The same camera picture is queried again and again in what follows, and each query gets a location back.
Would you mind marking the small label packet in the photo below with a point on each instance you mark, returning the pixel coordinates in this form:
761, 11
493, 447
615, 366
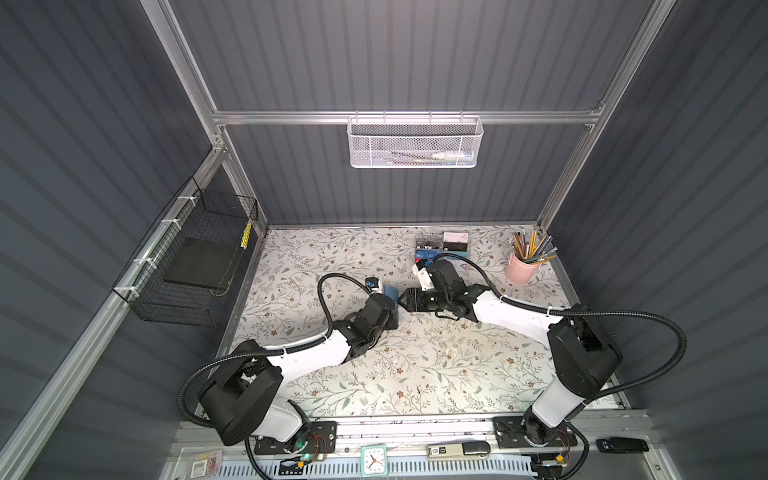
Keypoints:
206, 465

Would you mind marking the grey black handheld device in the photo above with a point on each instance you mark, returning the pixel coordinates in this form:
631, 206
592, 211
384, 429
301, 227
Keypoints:
458, 450

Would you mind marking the pink VIP card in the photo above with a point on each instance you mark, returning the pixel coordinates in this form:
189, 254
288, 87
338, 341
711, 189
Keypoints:
456, 237

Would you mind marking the white wire mesh basket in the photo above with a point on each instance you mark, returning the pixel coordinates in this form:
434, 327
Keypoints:
371, 138

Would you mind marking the small white desk clock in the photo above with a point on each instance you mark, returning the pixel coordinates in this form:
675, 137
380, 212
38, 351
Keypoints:
374, 461

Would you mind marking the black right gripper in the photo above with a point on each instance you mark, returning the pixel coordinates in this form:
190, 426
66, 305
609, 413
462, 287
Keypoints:
413, 299

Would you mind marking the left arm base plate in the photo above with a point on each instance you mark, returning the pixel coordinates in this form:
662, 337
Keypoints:
316, 437

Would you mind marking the blue leather card holder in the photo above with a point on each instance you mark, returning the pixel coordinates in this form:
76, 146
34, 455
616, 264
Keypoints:
392, 293

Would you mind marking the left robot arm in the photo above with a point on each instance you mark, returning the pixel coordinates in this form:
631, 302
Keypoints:
245, 397

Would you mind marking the black wire wall basket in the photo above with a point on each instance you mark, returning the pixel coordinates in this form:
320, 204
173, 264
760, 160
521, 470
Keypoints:
193, 268

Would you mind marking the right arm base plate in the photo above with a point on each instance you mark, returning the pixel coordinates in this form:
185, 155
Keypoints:
518, 431

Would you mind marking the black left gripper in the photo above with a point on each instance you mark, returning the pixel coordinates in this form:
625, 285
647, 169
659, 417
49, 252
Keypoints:
392, 321

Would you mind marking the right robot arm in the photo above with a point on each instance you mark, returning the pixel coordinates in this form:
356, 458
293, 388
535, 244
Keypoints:
583, 355

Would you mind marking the clear acrylic card display stand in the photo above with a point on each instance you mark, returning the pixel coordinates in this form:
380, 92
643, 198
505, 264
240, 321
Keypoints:
427, 247

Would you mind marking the black remote device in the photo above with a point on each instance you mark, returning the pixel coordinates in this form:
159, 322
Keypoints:
622, 445

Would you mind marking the markers in mesh basket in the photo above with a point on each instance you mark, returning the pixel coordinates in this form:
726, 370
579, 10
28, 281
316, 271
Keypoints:
448, 157

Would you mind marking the pink metal pencil bucket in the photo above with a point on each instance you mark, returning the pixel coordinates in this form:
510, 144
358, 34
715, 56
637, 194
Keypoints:
519, 273

